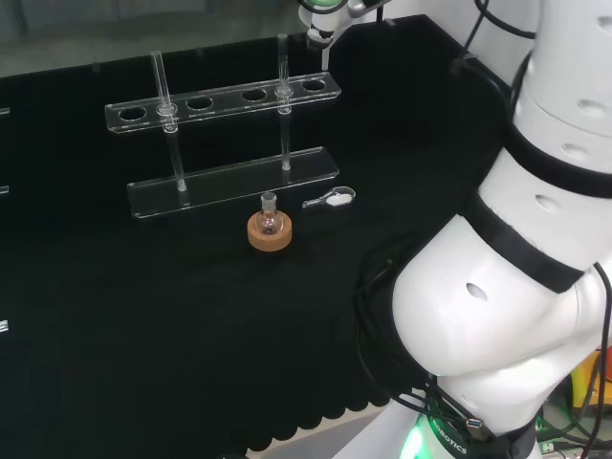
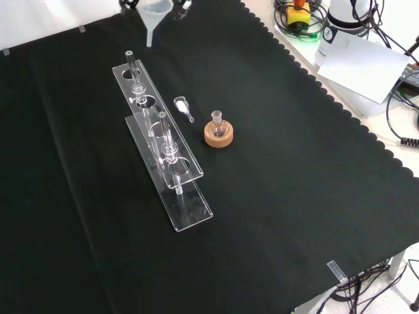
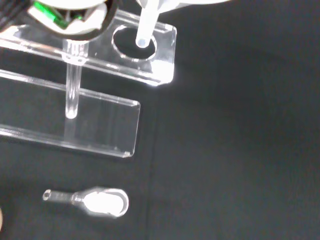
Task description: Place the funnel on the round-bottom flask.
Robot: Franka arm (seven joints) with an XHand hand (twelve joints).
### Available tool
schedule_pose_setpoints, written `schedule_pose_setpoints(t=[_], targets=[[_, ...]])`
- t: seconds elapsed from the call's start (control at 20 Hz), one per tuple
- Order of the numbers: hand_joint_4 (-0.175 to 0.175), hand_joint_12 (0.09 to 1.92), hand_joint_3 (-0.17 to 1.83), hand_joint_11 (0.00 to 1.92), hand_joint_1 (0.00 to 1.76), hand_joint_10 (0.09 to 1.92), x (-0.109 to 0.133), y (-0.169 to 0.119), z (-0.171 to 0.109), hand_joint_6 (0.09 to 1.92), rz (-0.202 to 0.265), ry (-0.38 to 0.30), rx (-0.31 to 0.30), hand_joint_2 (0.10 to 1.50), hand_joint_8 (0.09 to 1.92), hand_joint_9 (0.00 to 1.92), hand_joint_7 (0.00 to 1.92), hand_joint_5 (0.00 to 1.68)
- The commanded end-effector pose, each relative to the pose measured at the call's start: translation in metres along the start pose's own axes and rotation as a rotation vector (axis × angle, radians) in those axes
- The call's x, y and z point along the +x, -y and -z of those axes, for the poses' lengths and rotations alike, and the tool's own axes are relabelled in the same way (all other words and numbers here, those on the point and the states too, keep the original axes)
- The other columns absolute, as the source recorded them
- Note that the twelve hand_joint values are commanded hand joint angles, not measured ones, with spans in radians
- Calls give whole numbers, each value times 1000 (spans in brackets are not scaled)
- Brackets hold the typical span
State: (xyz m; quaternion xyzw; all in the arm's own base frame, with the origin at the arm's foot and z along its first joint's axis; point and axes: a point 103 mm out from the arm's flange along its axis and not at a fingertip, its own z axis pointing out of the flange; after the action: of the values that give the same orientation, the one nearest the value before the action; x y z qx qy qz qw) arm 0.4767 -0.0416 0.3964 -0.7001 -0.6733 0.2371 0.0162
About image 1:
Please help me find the black cloth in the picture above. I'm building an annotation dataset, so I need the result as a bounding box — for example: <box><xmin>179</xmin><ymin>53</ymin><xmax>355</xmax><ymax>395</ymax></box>
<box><xmin>0</xmin><ymin>13</ymin><xmax>515</xmax><ymax>459</ymax></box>

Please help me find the clear glass weighing funnel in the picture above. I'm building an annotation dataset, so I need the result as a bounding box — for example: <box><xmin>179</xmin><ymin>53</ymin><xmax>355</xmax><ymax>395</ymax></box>
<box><xmin>301</xmin><ymin>186</ymin><xmax>357</xmax><ymax>210</ymax></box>

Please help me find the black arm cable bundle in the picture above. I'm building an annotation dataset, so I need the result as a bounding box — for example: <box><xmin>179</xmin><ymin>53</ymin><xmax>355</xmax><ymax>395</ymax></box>
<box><xmin>351</xmin><ymin>256</ymin><xmax>434</xmax><ymax>408</ymax></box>

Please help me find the cork ring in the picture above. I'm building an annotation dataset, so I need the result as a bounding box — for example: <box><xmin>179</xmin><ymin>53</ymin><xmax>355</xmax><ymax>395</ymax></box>
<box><xmin>246</xmin><ymin>210</ymin><xmax>294</xmax><ymax>262</ymax></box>

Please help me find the yellow stop button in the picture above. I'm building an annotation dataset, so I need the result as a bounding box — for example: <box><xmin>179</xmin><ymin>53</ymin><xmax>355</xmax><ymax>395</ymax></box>
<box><xmin>569</xmin><ymin>351</ymin><xmax>612</xmax><ymax>423</ymax></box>

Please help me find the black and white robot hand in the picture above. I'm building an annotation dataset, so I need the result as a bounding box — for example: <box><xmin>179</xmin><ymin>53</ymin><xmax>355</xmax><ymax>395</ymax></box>
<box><xmin>296</xmin><ymin>0</ymin><xmax>348</xmax><ymax>54</ymax></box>

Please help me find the clear round-bottom flask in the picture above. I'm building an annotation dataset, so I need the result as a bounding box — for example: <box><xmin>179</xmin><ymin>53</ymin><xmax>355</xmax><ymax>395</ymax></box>
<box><xmin>255</xmin><ymin>191</ymin><xmax>283</xmax><ymax>236</ymax></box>

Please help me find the clear acrylic funnel stand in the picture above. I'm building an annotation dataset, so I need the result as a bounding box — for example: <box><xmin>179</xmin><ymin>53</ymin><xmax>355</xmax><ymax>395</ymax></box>
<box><xmin>104</xmin><ymin>33</ymin><xmax>342</xmax><ymax>220</ymax></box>

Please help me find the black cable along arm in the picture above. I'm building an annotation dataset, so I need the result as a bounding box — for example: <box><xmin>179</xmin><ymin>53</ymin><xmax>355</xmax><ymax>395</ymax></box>
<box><xmin>448</xmin><ymin>0</ymin><xmax>537</xmax><ymax>104</ymax></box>

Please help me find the green cable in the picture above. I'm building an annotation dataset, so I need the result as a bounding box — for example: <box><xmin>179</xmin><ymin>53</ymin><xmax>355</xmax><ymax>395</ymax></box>
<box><xmin>534</xmin><ymin>414</ymin><xmax>612</xmax><ymax>459</ymax></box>

